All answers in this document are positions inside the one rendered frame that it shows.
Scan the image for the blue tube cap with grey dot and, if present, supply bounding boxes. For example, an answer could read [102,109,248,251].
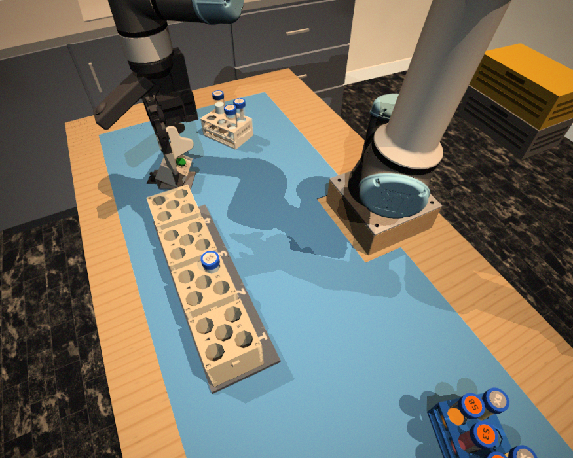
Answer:
[503,445,537,458]

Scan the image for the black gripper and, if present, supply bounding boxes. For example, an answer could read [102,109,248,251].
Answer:
[128,47,198,175]

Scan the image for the blue tube rack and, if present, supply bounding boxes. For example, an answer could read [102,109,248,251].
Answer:
[427,398,511,458]

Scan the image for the light blue bench mat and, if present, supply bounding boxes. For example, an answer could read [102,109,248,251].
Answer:
[99,92,573,458]

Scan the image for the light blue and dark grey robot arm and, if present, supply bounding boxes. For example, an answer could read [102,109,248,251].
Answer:
[93,0,511,219]

